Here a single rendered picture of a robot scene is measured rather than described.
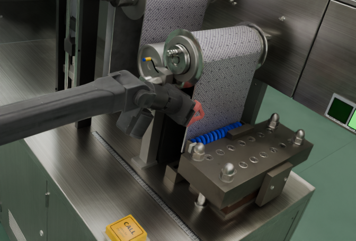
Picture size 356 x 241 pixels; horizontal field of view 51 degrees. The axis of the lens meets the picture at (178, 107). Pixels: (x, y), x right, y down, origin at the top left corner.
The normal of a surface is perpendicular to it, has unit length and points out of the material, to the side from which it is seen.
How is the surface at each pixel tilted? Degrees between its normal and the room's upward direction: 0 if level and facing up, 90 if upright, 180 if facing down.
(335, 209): 0
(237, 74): 90
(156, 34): 92
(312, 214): 0
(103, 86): 2
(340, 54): 90
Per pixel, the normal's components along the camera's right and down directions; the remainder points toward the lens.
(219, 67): 0.64, 0.49
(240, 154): 0.18, -0.84
